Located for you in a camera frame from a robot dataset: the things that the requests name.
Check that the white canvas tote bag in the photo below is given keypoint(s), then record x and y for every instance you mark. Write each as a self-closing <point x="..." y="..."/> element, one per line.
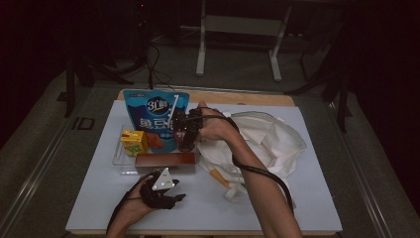
<point x="277" y="142"/>

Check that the blue snack pouch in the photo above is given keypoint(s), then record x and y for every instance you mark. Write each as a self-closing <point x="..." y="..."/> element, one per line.
<point x="148" y="109"/>

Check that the black metal stand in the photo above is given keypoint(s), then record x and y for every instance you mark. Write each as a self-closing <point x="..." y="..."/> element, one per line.
<point x="341" y="99"/>
<point x="71" y="86"/>

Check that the person's left hand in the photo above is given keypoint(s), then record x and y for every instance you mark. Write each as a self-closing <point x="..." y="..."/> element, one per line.
<point x="132" y="211"/>

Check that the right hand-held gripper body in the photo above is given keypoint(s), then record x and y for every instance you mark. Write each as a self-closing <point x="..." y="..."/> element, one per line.
<point x="188" y="124"/>

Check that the white metal stand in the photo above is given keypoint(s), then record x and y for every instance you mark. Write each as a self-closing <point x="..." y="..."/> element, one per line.
<point x="241" y="24"/>

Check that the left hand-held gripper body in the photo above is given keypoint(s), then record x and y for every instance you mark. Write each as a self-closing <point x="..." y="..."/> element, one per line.
<point x="163" y="181"/>

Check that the clear plastic tray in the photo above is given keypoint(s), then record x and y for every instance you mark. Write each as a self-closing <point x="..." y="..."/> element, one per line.
<point x="120" y="162"/>

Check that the person's right hand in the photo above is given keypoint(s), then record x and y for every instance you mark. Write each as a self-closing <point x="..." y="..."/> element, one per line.
<point x="218" y="127"/>

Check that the white board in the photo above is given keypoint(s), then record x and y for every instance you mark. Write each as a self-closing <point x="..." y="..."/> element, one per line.
<point x="204" y="211"/>

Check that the brown box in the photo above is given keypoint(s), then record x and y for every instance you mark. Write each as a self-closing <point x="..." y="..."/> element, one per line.
<point x="165" y="162"/>

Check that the yellow drink carton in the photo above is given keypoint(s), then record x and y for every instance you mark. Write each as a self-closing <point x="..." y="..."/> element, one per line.
<point x="133" y="142"/>

